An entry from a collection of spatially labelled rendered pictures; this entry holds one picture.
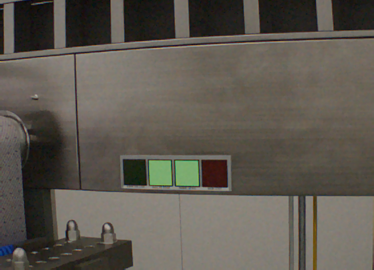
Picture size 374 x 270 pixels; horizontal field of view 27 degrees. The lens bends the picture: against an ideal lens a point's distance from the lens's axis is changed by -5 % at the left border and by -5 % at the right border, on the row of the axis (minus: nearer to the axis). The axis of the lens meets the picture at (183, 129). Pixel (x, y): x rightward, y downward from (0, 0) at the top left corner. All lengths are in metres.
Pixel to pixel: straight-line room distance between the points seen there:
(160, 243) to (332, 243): 0.98
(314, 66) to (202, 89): 0.24
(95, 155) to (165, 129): 0.18
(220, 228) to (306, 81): 2.73
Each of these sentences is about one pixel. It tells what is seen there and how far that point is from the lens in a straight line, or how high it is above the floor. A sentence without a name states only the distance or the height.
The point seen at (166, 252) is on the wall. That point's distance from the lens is 4.36.
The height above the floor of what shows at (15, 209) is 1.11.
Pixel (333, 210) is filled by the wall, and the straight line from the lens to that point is 3.97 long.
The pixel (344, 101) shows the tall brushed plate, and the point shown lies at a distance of 1.49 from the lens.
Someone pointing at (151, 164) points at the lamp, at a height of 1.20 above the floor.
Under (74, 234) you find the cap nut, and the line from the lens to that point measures 1.76.
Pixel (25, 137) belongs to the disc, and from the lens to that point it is 1.73.
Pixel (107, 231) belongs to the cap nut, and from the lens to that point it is 1.71.
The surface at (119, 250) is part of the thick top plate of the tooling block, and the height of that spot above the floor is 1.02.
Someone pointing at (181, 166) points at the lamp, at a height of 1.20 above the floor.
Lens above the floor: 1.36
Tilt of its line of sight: 3 degrees down
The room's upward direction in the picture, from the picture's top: 2 degrees counter-clockwise
